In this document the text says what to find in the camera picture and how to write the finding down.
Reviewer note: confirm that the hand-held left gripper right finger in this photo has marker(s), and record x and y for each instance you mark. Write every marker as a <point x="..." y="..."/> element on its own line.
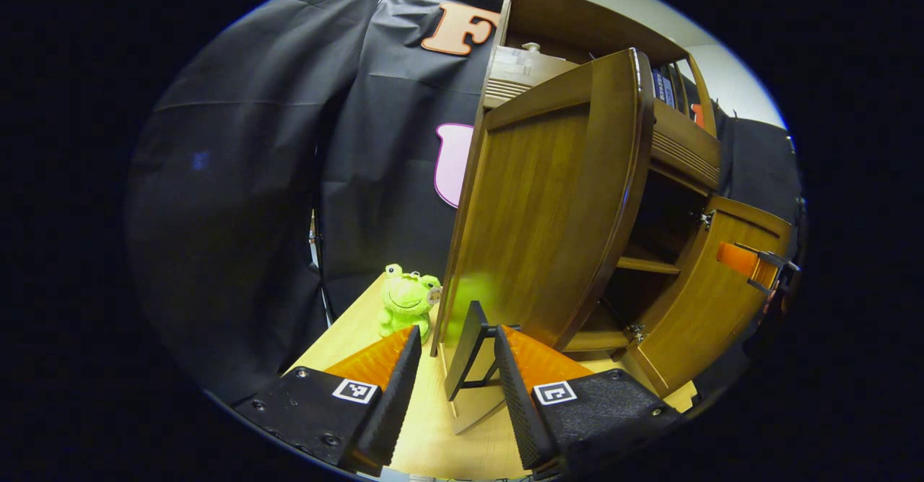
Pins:
<point x="516" y="402"/>

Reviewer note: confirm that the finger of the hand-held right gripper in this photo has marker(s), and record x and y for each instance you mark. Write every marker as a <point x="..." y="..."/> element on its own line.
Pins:
<point x="736" y="258"/>

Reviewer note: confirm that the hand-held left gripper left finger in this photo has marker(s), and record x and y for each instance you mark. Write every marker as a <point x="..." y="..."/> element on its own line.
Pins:
<point x="393" y="402"/>

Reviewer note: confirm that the wooden cabinet door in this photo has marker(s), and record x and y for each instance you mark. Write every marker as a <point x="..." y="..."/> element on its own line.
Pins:
<point x="548" y="200"/>
<point x="693" y="323"/>

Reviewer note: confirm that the wooden double-door shoe cabinet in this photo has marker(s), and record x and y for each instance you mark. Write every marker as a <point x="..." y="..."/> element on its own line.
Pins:
<point x="563" y="20"/>

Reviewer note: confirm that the green frog plush toy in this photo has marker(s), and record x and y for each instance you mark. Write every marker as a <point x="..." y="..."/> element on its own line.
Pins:
<point x="406" y="301"/>

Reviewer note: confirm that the black backdrop stand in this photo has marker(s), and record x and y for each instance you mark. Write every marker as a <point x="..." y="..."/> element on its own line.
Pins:
<point x="321" y="273"/>

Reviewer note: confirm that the light blue book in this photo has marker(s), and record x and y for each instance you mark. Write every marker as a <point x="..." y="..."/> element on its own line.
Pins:
<point x="670" y="91"/>

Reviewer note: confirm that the black backdrop cloth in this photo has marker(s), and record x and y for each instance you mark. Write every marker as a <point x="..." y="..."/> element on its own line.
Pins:
<point x="253" y="143"/>

